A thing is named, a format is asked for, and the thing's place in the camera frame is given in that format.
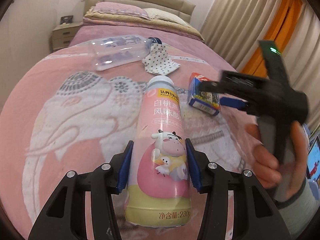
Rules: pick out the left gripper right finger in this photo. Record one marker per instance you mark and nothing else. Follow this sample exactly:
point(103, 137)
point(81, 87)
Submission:
point(255, 214)

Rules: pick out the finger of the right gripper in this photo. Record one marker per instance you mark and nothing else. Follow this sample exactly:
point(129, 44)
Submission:
point(211, 87)
point(234, 103)

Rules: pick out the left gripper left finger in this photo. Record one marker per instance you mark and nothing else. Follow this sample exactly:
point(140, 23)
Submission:
point(63, 216)

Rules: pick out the dark printed small box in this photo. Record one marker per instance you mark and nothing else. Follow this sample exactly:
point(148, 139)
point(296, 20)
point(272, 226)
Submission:
point(205, 101)

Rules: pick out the white polka dot cloth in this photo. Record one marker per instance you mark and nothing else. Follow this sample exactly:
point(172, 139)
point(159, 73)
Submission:
point(158, 62)

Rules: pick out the pink yogurt drink bottle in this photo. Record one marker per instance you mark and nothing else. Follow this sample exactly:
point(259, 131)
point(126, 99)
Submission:
point(158, 188)

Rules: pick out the clear plastic bottle blue cap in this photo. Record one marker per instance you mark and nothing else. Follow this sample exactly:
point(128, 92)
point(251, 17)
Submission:
point(111, 52)

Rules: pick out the grey sleeve forearm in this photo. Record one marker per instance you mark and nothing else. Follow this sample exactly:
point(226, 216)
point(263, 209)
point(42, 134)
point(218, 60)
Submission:
point(299, 210)

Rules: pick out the person's right hand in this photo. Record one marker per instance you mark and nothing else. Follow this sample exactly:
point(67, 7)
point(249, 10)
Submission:
point(270, 172)

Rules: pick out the purple bed cover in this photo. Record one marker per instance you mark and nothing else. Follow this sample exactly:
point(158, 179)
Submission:
point(93, 29)

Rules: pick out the beige curtain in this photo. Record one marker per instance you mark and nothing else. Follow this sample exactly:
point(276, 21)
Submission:
point(233, 29)

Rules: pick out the white dotted pillow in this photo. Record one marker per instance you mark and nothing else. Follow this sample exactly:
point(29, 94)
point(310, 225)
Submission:
point(157, 14)

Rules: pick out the orange curtain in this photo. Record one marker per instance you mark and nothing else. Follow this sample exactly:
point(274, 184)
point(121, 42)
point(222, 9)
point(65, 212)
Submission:
point(280, 31)

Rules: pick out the beige folded quilt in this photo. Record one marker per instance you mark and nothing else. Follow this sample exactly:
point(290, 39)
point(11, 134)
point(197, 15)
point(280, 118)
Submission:
point(97, 18)

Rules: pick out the pink elephant blanket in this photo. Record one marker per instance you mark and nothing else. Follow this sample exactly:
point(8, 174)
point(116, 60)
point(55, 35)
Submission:
point(63, 115)

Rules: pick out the purple pillow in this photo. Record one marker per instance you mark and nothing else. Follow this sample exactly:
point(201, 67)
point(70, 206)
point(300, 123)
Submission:
point(120, 9)

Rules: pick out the beige nightstand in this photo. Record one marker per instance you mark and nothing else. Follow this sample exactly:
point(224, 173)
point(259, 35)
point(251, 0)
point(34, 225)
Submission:
point(63, 34)

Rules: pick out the small photo frame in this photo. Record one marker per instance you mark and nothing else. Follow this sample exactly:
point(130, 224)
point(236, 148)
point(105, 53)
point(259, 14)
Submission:
point(66, 19)

